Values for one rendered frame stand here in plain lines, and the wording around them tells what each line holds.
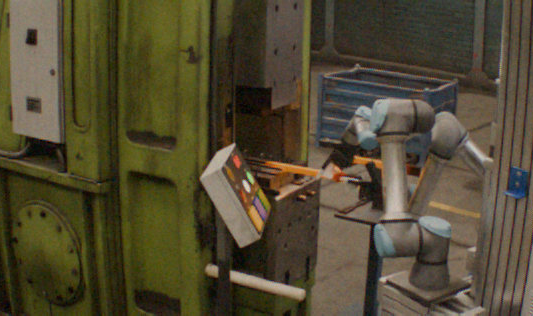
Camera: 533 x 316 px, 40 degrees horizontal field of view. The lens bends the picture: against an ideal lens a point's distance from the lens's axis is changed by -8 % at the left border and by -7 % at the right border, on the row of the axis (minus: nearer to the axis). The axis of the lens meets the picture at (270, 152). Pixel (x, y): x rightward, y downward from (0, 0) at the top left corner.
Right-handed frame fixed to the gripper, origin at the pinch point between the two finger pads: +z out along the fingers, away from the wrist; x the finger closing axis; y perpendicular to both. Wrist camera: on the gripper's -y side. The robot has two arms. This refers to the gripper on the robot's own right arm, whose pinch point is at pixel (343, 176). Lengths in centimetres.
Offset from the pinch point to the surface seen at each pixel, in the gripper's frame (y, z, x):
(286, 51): -50, 27, -1
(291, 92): -31.5, 27.3, 3.6
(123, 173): 1, 81, -44
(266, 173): 1.7, 32.3, -7.8
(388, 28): 30, 322, 824
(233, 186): -13, 8, -68
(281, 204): 12.1, 21.8, -13.0
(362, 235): 100, 70, 181
